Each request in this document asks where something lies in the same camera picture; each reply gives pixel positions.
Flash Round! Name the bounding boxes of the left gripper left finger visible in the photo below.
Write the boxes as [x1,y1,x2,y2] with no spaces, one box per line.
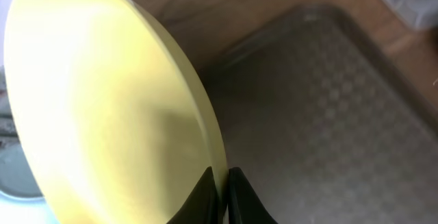
[168,167,219,224]

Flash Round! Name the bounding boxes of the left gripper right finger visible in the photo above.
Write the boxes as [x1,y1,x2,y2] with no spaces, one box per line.
[228,167,277,224]

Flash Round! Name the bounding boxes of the yellow plate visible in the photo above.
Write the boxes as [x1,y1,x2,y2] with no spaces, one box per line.
[4,0,228,223]

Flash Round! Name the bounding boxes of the brown serving tray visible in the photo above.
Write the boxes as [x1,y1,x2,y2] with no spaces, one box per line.
[199,5,437,223]

